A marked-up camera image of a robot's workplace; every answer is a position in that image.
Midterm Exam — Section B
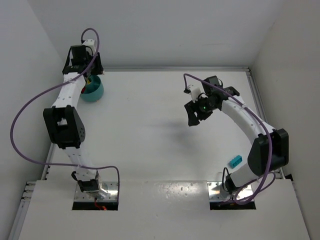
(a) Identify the teal long lego brick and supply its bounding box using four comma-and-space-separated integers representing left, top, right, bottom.
228, 155, 243, 169

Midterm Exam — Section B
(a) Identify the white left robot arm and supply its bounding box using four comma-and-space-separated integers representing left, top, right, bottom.
43, 40, 102, 196

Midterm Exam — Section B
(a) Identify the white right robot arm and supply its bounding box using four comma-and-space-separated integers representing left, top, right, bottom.
184, 76, 289, 194

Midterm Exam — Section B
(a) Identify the teal divided round container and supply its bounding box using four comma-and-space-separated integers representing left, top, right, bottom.
80, 75, 104, 103

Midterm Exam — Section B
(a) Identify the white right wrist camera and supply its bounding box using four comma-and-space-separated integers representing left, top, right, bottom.
183, 84, 202, 103

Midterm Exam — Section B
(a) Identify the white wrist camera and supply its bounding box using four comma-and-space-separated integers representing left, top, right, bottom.
81, 39, 97, 56
183, 84, 202, 103

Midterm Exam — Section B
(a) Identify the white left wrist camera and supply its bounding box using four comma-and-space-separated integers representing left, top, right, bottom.
81, 39, 97, 56

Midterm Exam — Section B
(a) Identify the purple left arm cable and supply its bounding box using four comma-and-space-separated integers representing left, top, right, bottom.
9, 27, 121, 203

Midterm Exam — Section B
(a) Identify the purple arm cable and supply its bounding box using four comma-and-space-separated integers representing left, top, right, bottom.
9, 27, 121, 203
183, 73, 276, 206

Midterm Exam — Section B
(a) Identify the aluminium frame rail back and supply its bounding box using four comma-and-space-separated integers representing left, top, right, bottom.
104, 66, 250, 72

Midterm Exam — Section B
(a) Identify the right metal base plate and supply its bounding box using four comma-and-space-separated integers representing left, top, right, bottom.
207, 181, 253, 203

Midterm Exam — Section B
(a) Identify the metal base plate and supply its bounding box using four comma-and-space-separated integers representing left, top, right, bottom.
207, 181, 253, 203
73, 181, 118, 203

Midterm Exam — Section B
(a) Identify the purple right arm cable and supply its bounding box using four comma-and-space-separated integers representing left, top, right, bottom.
183, 73, 276, 206

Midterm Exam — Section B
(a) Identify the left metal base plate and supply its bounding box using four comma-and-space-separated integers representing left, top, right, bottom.
73, 181, 118, 203

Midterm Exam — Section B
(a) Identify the aluminium frame rail left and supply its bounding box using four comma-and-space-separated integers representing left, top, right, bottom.
8, 143, 56, 240

